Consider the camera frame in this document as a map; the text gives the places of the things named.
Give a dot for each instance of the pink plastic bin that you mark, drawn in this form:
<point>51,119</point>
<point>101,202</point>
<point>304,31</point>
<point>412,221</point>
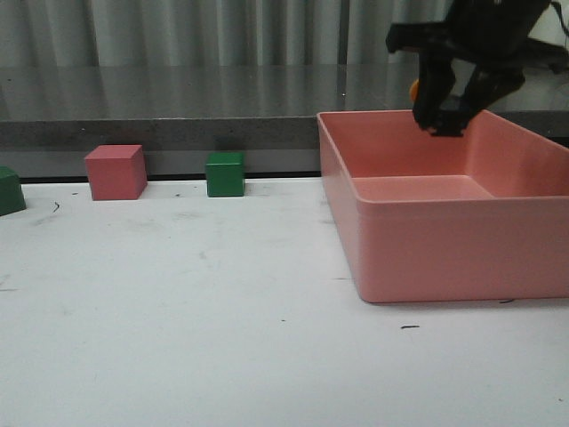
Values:
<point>422,218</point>

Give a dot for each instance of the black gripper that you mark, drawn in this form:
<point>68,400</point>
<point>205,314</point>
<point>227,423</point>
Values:
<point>481,32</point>

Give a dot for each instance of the yellow push button switch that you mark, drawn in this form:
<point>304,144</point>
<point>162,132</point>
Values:
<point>414,90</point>

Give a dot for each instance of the pink cube block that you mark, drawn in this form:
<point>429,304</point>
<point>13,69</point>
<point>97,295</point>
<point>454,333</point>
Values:
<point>116,172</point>

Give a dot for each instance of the green block at left edge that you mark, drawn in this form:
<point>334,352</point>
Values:
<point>11,196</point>

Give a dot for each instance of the green cube block centre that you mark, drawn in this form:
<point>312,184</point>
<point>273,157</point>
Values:
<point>225,174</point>

